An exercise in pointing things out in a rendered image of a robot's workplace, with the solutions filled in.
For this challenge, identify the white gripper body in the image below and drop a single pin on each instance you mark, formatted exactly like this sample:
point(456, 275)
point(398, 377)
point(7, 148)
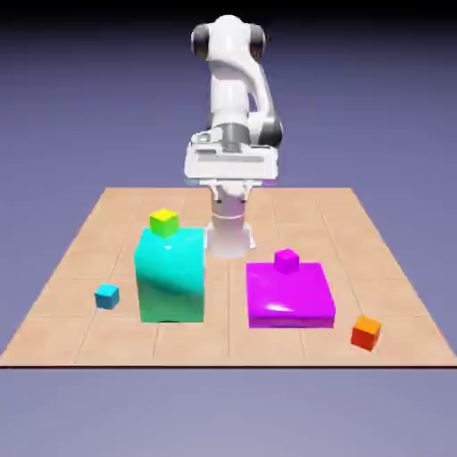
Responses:
point(232, 167)

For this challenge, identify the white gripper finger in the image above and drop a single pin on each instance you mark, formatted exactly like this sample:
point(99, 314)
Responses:
point(245, 194)
point(216, 194)

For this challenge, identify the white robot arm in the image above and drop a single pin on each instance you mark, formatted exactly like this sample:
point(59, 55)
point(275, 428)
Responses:
point(228, 71)

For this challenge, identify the small yellow cube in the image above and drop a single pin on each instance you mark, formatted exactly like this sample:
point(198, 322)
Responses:
point(164, 223)

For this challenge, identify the small magenta cube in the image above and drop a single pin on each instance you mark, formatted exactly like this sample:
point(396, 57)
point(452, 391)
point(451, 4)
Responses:
point(286, 261)

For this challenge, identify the small blue cube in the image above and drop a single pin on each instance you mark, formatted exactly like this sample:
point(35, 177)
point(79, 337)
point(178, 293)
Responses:
point(106, 296)

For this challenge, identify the small orange cube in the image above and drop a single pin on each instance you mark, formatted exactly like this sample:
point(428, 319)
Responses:
point(365, 334)

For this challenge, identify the large cyan box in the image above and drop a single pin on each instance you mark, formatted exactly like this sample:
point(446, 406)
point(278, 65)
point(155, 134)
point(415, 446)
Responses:
point(169, 275)

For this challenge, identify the large magenta box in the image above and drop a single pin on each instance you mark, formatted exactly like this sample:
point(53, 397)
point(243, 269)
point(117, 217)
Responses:
point(289, 296)

